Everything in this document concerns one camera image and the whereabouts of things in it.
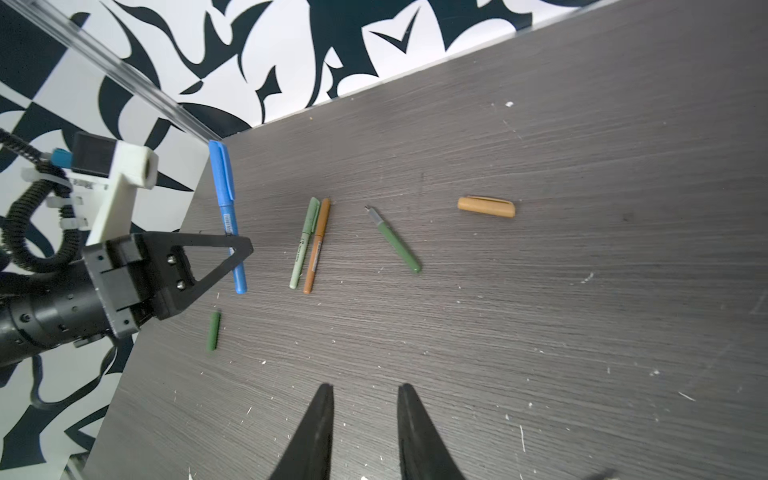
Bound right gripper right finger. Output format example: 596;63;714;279
397;384;465;480

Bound blue pen cap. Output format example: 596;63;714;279
208;140;235;206

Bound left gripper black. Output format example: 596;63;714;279
1;232;253;366

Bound dark green pen cap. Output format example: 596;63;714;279
206;309;222;352

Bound dark green pen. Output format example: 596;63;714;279
364;205;422;273

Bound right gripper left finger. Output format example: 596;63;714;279
270;383;334;480

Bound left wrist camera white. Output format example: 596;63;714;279
50;132;159;246

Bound light green pen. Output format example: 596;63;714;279
289;197;321;290

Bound brown pen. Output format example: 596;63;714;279
303;198;331;294

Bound tan pen cap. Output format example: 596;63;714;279
457;196;516;218

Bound blue pen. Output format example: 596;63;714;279
218;200;249;296

